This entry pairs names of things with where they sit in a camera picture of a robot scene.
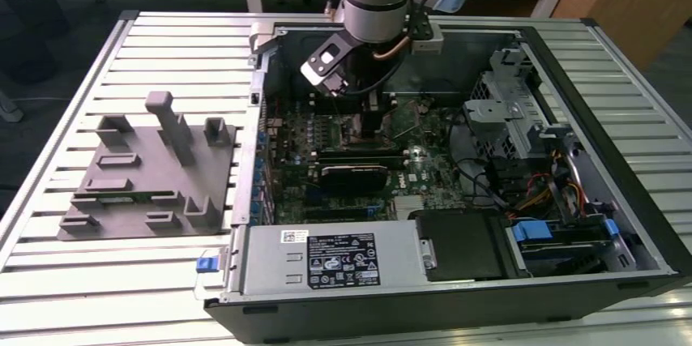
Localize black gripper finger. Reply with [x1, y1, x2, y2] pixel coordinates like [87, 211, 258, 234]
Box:
[361, 93, 391, 141]

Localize wire locking lever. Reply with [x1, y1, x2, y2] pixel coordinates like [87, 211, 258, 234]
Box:
[391, 121, 422, 140]

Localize metal socket cover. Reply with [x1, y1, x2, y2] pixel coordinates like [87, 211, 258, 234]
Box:
[391, 96, 435, 140]

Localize green motherboard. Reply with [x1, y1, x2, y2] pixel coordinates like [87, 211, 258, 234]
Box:
[258, 92, 479, 226]

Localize black graphics card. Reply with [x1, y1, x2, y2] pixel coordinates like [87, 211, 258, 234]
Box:
[317, 163, 389, 194]

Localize silver metal disk bay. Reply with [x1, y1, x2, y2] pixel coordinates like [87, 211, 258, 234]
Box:
[461, 48, 547, 160]

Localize silver chipset heatsink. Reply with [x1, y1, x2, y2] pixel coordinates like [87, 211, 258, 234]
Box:
[395, 194, 429, 222]

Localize black expansion slot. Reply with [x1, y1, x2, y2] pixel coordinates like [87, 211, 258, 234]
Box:
[301, 207, 369, 220]

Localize hard disk in blue carrier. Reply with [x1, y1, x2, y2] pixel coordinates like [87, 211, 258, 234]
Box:
[506, 218, 622, 280]

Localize silver power supply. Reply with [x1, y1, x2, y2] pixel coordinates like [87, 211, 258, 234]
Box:
[237, 222, 429, 297]

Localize grey parts rack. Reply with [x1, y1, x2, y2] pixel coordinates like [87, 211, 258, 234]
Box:
[55, 90, 242, 241]

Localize blue case latch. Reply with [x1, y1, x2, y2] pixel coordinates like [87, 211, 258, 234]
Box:
[194, 255, 223, 275]

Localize green RAM stick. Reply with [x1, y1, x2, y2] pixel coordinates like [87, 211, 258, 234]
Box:
[91, 190, 178, 204]

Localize black PC case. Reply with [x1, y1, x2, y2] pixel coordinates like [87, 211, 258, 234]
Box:
[202, 21, 692, 345]

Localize wooden cabinet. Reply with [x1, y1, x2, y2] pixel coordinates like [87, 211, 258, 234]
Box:
[550, 0, 692, 70]

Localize black office chair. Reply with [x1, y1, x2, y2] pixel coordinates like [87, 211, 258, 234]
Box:
[0, 0, 70, 83]

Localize black camera cable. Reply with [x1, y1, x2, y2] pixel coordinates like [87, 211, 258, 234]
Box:
[342, 53, 406, 96]

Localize black cable brass ferrule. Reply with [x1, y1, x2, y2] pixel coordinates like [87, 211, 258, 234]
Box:
[370, 0, 433, 60]

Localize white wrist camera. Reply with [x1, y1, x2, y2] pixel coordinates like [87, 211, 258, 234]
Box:
[298, 32, 351, 98]

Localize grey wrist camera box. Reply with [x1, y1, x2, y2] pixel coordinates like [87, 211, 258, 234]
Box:
[409, 17, 445, 55]

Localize orange yellow wire bundle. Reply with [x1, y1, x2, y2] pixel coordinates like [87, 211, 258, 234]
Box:
[506, 150, 589, 217]

